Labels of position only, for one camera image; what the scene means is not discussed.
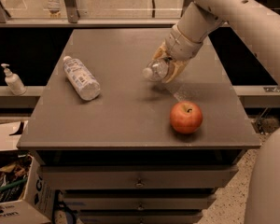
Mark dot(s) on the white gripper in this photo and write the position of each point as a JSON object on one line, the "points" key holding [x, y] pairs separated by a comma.
{"points": [[182, 46]]}

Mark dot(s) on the clear water bottle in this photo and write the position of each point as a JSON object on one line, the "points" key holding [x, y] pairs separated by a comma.
{"points": [[158, 70]]}

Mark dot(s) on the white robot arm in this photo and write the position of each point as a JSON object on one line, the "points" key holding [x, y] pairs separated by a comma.
{"points": [[259, 28]]}

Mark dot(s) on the white lying bottle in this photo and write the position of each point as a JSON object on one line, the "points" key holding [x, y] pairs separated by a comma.
{"points": [[85, 84]]}

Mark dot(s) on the white pump dispenser bottle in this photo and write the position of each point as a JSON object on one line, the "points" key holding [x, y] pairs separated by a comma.
{"points": [[13, 81]]}

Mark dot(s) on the red apple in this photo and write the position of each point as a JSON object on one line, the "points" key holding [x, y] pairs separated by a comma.
{"points": [[186, 117]]}

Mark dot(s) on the grey drawer cabinet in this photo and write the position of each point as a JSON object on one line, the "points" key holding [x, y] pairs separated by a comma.
{"points": [[117, 159]]}

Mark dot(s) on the green stick in box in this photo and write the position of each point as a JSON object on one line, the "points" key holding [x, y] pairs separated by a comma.
{"points": [[13, 184]]}

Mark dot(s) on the cardboard box with clutter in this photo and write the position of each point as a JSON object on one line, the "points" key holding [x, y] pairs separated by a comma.
{"points": [[30, 202]]}

